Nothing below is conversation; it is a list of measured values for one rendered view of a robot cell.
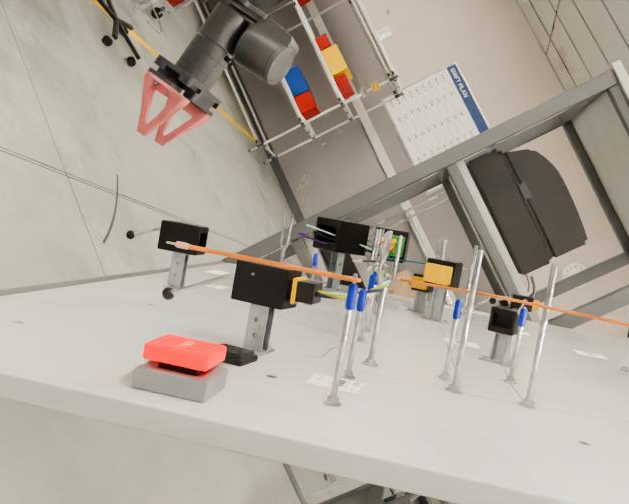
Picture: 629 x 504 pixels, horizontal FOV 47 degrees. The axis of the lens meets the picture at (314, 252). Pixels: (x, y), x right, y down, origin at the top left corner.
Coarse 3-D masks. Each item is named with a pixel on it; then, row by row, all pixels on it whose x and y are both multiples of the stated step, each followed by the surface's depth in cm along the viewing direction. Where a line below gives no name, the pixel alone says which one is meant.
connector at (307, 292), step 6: (288, 282) 72; (300, 282) 71; (306, 282) 72; (312, 282) 73; (318, 282) 74; (288, 288) 72; (300, 288) 71; (306, 288) 71; (312, 288) 71; (318, 288) 72; (288, 294) 72; (300, 294) 71; (306, 294) 71; (312, 294) 71; (318, 294) 72; (300, 300) 71; (306, 300) 71; (312, 300) 71; (318, 300) 73
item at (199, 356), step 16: (176, 336) 58; (144, 352) 54; (160, 352) 53; (176, 352) 53; (192, 352) 53; (208, 352) 54; (224, 352) 57; (176, 368) 54; (192, 368) 53; (208, 368) 53
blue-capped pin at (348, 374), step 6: (360, 294) 69; (366, 294) 69; (360, 300) 69; (360, 306) 69; (360, 312) 70; (360, 318) 70; (354, 330) 70; (354, 336) 70; (354, 342) 70; (354, 348) 70; (348, 360) 70; (348, 366) 70; (348, 372) 70; (348, 378) 69; (354, 378) 70
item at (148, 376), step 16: (144, 368) 53; (160, 368) 54; (224, 368) 58; (144, 384) 53; (160, 384) 53; (176, 384) 53; (192, 384) 53; (208, 384) 53; (224, 384) 58; (192, 400) 53
